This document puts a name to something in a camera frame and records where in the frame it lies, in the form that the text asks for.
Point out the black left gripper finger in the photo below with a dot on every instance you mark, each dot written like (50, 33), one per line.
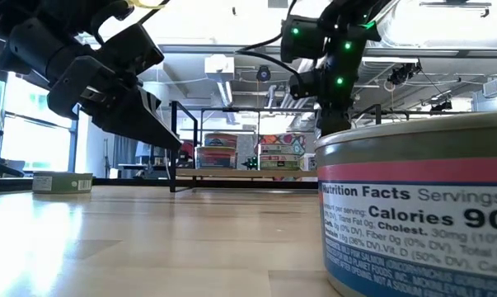
(141, 123)

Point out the salmon can gold pull-tab lid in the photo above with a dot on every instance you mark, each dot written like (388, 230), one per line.
(417, 231)
(216, 158)

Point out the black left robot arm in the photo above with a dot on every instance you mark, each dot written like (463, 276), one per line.
(29, 45)

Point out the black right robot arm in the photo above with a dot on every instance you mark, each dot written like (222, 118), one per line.
(347, 57)

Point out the grey curtain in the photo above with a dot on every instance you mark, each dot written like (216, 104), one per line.
(126, 156)

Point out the white round column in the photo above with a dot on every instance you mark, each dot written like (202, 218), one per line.
(159, 86)

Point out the large bright window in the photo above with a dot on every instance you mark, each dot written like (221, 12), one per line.
(38, 144)

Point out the black round hanging device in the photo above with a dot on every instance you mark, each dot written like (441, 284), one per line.
(263, 73)

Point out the long ceiling light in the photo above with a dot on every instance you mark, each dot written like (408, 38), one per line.
(392, 59)

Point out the light grey fabric cover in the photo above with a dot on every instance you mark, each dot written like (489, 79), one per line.
(246, 144)

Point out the black device with green lights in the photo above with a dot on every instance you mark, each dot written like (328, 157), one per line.
(251, 163)

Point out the white ceiling box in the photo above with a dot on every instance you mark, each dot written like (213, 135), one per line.
(219, 65)

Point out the yellow tape tag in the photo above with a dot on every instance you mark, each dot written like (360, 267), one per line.
(145, 4)

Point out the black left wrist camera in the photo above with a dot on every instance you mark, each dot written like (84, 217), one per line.
(132, 49)

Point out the black ceiling camera rig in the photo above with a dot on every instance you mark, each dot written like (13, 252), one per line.
(442, 106)
(402, 72)

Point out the black metal table frame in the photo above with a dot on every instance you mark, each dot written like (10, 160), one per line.
(252, 184)

